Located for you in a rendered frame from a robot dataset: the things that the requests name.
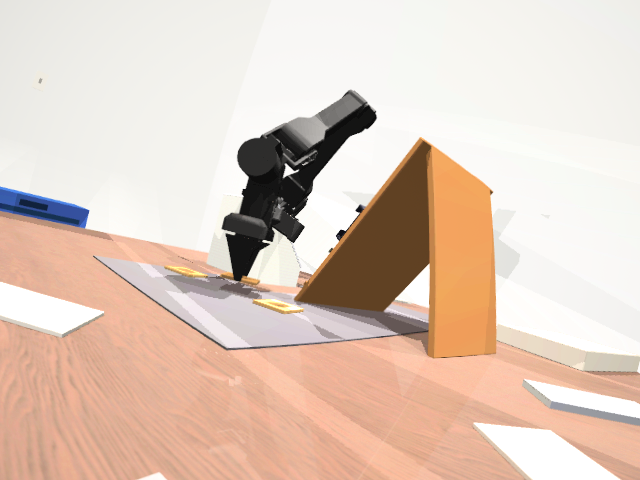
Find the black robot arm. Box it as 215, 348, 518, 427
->
237, 89, 377, 243

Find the yellow letter tile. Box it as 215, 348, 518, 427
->
252, 299, 304, 314
164, 266, 208, 278

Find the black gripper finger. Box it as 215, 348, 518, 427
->
243, 242, 270, 276
225, 233, 265, 281

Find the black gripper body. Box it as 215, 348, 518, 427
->
221, 184, 279, 242

